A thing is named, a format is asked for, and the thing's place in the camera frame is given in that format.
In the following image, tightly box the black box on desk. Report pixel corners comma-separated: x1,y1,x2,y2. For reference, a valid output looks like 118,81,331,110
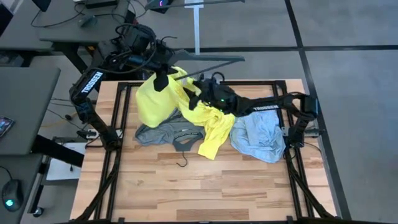
84,0,119,9

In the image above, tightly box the white paper sheet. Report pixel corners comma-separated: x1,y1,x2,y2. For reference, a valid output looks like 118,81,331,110
45,142,88,182

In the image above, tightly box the grey t-shirt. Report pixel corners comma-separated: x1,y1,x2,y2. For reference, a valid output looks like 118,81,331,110
135,107,206,153

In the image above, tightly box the light blue patterned shirt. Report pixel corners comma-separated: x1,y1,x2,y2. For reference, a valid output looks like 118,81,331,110
229,109,286,164

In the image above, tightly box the yellow extension cord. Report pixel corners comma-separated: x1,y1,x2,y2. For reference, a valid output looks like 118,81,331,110
40,113,77,128

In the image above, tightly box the black aluminium table frame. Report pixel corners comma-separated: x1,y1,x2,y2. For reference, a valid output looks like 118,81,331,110
73,79,336,223

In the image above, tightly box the black monitor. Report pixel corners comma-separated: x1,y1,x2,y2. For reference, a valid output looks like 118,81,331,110
0,2,14,37
30,0,52,12

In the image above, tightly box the white rack pole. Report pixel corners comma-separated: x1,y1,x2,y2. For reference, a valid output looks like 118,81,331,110
185,0,205,56

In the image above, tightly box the black computer mouse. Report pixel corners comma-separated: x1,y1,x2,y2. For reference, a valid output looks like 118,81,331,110
1,179,24,212

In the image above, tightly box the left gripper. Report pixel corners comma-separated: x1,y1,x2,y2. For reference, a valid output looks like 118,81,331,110
135,40,175,92

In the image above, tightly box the black desk foot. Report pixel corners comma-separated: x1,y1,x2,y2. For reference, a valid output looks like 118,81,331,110
30,134,85,168

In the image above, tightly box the black computer tower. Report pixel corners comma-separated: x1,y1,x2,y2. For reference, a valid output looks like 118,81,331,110
84,11,144,78

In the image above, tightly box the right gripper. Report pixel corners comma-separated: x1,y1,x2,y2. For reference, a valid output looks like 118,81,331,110
187,79,239,114

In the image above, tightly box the yellow t-shirt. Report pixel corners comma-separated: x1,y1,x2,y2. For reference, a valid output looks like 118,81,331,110
136,65,236,161

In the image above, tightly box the black device with cyan light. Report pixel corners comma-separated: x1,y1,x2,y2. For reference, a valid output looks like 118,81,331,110
149,0,170,14

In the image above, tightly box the grey computer mouse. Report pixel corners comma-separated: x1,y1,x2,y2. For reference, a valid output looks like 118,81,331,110
77,14,98,28

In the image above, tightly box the smartphone with colourful screen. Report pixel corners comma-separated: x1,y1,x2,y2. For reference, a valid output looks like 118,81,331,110
0,115,15,139

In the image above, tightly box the dark grey desk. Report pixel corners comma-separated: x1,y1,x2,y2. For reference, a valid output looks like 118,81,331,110
39,0,131,44

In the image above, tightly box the grey clothes hanger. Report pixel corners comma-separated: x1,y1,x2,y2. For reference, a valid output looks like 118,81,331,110
167,49,246,82
175,151,189,168

